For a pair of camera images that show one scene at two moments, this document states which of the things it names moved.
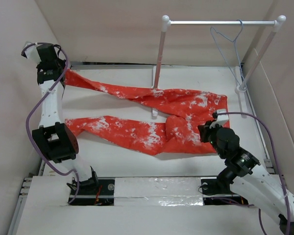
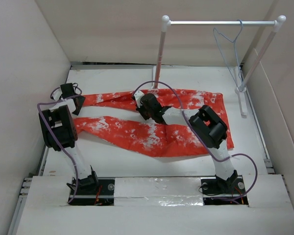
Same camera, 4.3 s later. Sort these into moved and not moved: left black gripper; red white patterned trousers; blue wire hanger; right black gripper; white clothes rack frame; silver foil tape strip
Moved: right black gripper; red white patterned trousers; left black gripper
Not moved: white clothes rack frame; blue wire hanger; silver foil tape strip
